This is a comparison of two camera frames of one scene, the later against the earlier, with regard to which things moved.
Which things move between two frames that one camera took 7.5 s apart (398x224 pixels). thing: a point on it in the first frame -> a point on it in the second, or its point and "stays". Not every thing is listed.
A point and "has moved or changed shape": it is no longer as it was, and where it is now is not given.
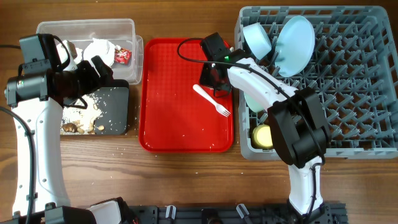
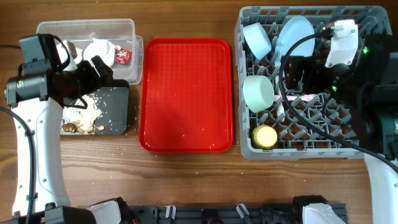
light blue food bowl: x=258 y=39 stays
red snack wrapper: x=122 y=55 stays
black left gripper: x=94 y=82 stays
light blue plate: x=295 y=46 stays
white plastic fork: x=224 y=112 has moved or changed shape
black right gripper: x=204 y=78 -> x=314 y=68
